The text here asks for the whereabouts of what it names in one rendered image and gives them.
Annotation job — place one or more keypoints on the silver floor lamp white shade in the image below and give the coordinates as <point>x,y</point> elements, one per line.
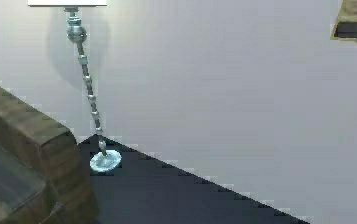
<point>76,32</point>

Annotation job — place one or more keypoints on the framed picture tan frame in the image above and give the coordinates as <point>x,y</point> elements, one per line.
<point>352,28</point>

